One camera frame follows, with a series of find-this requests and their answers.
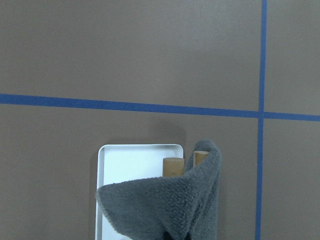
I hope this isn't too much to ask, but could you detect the grey microfibre cloth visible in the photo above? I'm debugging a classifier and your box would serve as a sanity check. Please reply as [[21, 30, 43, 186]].
[[96, 139, 222, 240]]

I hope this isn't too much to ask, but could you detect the wooden towel rack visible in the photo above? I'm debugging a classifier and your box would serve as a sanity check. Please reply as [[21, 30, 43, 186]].
[[162, 151, 209, 177]]

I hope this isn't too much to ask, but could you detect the white rectangular tray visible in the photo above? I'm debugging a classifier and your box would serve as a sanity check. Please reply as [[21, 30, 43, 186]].
[[95, 144, 188, 240]]

